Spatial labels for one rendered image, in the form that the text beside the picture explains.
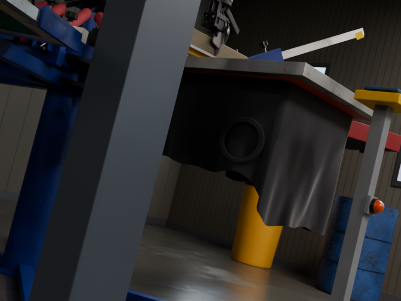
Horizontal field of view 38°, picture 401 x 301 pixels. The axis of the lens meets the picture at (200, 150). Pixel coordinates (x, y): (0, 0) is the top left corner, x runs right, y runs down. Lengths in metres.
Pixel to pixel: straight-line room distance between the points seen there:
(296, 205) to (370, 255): 2.93
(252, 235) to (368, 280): 1.11
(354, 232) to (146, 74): 0.70
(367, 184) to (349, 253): 0.19
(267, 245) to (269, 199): 3.57
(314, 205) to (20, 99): 4.25
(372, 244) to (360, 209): 3.14
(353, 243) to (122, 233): 0.62
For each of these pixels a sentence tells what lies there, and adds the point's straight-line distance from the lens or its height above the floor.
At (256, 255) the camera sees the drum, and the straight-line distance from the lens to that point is 5.30.
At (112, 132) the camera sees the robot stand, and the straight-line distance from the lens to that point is 1.47.
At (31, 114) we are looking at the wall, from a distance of 5.94.
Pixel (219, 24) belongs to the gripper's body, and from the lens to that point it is 2.24.
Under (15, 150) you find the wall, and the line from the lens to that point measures 5.91.
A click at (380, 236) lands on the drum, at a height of 0.54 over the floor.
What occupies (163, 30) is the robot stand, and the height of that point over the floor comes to 0.96.
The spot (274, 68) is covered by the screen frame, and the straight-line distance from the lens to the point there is 1.70.
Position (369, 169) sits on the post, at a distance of 1.66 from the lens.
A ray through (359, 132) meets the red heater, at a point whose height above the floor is 1.05.
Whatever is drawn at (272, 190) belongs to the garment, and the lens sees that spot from 1.77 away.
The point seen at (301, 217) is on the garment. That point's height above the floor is 0.57.
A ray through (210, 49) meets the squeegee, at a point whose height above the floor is 1.09.
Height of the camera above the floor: 0.59
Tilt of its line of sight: 3 degrees up
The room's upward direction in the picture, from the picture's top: 14 degrees clockwise
